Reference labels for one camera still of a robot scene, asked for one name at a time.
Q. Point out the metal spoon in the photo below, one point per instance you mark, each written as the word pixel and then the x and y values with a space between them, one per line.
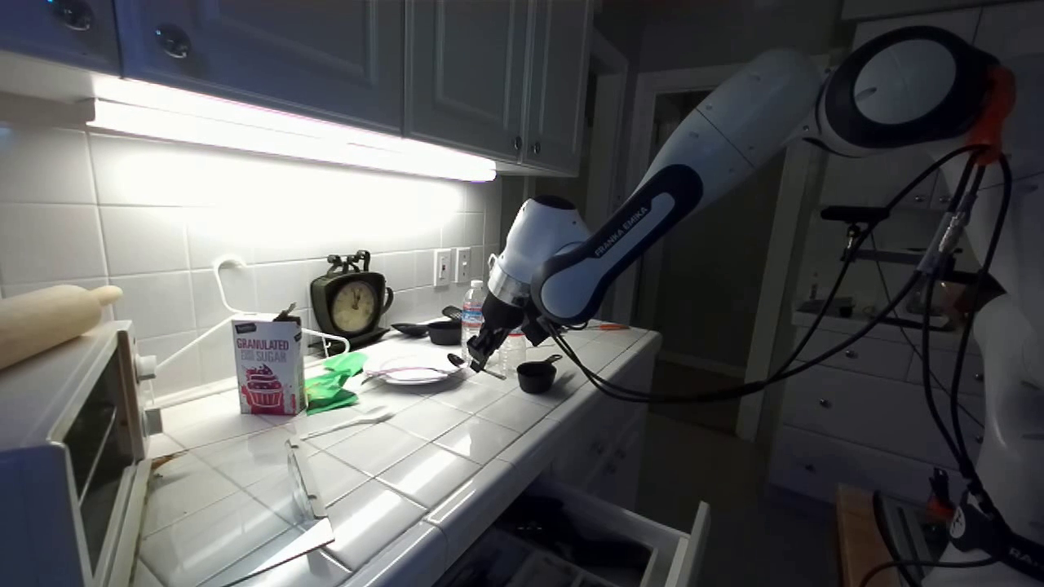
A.
pixel 491 373

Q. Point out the white wall outlet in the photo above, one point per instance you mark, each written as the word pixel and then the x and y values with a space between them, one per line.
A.
pixel 441 265
pixel 465 265

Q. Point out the clear plastic water bottle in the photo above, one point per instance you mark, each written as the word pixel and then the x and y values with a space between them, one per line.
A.
pixel 475 301

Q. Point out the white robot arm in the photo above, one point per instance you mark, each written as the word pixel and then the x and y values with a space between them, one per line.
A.
pixel 707 143

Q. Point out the wooden rolling pin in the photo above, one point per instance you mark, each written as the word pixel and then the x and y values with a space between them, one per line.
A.
pixel 49 322

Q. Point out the blue grey upper cabinets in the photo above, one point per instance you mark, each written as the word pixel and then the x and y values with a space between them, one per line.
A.
pixel 327 50

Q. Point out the white kitchen base cabinet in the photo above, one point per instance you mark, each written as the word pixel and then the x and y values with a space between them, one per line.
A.
pixel 589 425

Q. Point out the white round plate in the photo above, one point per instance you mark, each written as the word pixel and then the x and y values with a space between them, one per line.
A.
pixel 411 375

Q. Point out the white plastic spoon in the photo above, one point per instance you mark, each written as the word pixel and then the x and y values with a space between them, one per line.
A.
pixel 346 419

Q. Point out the white background drawer cabinet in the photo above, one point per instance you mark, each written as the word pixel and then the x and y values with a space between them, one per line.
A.
pixel 860 411

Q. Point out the black ornate table clock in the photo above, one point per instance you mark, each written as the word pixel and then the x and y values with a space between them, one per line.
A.
pixel 352 301

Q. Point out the green cloth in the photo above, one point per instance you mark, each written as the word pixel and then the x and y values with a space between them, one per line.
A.
pixel 329 378

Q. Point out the silver toaster oven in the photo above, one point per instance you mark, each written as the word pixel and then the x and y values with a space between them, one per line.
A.
pixel 53 468

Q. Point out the flat metal spatula blade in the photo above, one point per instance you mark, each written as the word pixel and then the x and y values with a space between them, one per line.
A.
pixel 286 550

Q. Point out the black measuring cup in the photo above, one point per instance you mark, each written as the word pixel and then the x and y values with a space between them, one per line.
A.
pixel 445 332
pixel 537 375

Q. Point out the white pink carton box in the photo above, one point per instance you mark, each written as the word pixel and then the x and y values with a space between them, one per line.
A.
pixel 269 362

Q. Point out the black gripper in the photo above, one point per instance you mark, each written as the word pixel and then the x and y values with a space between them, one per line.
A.
pixel 494 324

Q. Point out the under cabinet light strip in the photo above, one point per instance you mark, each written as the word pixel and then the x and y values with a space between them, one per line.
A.
pixel 280 131

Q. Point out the white open cutlery drawer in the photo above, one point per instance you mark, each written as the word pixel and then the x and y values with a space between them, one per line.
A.
pixel 674 544

